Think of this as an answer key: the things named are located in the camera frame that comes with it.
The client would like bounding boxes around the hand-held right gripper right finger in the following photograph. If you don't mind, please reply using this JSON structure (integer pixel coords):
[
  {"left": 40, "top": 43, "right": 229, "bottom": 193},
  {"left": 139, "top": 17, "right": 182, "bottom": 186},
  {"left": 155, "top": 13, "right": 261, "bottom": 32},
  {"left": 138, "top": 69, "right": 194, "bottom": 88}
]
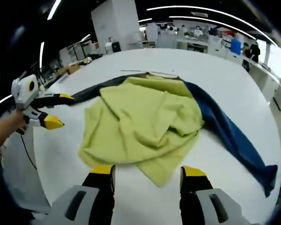
[{"left": 179, "top": 165, "right": 246, "bottom": 225}]

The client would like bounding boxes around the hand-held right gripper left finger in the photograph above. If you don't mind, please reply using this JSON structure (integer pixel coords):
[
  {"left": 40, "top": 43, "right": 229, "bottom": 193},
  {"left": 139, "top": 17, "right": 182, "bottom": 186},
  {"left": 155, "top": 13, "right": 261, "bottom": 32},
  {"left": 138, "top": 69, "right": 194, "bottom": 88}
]
[{"left": 37, "top": 165, "right": 117, "bottom": 225}]

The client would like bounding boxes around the yellow blue grey garment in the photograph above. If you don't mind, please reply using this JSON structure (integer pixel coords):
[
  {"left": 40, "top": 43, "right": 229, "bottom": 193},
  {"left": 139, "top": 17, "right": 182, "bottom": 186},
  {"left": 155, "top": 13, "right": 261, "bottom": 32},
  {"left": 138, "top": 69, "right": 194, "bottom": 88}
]
[{"left": 71, "top": 72, "right": 278, "bottom": 198}]

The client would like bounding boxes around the person's left hand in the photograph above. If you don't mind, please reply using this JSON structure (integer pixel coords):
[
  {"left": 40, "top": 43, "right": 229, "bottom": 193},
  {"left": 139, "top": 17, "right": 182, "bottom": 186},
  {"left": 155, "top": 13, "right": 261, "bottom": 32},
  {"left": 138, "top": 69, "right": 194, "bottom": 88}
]
[{"left": 10, "top": 110, "right": 30, "bottom": 136}]

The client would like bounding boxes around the low ceiling light strip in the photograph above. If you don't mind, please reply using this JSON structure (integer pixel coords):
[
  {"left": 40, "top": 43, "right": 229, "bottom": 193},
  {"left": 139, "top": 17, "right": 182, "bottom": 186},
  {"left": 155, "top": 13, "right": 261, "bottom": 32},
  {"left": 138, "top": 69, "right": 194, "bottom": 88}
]
[{"left": 0, "top": 94, "right": 14, "bottom": 110}]

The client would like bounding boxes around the cardboard box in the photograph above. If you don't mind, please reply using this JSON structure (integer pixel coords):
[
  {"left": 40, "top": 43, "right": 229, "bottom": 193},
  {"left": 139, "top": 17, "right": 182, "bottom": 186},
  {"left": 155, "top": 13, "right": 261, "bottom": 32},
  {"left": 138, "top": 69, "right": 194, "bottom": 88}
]
[{"left": 63, "top": 63, "right": 84, "bottom": 75}]

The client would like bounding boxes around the short ceiling light strip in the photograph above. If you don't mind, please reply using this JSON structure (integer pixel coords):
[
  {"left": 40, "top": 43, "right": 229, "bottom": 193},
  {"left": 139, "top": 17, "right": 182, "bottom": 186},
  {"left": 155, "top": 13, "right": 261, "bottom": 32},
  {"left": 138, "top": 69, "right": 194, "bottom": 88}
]
[{"left": 39, "top": 41, "right": 45, "bottom": 68}]

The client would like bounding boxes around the black bag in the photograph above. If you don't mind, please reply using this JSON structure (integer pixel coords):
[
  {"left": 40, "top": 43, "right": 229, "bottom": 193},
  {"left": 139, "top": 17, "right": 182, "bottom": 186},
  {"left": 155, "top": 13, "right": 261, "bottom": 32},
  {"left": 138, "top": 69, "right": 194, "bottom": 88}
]
[{"left": 88, "top": 53, "right": 104, "bottom": 64}]

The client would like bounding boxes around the straight ceiling light strip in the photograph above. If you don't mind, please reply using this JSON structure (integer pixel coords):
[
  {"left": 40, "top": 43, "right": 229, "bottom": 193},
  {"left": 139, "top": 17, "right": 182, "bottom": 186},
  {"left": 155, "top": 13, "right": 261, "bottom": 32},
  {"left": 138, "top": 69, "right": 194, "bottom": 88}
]
[{"left": 46, "top": 0, "right": 61, "bottom": 14}]

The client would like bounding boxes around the white square pillar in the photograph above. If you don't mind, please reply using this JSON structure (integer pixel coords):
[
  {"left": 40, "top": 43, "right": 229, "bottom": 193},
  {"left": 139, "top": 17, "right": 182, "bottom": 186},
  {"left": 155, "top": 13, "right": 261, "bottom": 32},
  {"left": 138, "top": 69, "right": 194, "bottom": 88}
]
[{"left": 91, "top": 0, "right": 140, "bottom": 56}]

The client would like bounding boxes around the white desk counter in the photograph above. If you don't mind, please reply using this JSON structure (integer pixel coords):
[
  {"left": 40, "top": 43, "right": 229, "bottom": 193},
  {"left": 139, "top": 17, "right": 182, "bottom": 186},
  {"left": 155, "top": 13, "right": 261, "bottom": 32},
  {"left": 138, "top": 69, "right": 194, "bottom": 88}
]
[{"left": 242, "top": 56, "right": 281, "bottom": 111}]

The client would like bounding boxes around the blue bin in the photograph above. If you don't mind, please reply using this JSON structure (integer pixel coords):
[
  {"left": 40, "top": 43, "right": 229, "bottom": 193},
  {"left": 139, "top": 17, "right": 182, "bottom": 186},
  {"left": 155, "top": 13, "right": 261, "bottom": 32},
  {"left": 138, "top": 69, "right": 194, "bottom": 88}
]
[{"left": 231, "top": 38, "right": 242, "bottom": 56}]

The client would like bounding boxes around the shorter curved ceiling light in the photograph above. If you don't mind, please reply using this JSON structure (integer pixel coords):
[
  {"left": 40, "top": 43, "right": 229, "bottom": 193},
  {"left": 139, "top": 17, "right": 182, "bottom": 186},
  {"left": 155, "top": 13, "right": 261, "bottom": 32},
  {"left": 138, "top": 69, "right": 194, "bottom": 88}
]
[{"left": 170, "top": 15, "right": 257, "bottom": 39}]

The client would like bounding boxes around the long curved ceiling light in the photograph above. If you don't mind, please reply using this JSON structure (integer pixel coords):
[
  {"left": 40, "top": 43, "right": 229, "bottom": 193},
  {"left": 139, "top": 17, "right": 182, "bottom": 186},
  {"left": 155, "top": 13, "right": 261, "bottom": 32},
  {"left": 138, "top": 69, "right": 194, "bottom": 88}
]
[{"left": 146, "top": 6, "right": 277, "bottom": 45}]

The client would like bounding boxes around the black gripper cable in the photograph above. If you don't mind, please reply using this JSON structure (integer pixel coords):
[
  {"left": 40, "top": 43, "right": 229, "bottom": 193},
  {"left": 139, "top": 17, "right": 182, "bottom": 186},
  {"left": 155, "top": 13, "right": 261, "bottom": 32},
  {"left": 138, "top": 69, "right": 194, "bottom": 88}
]
[{"left": 20, "top": 132, "right": 38, "bottom": 171}]

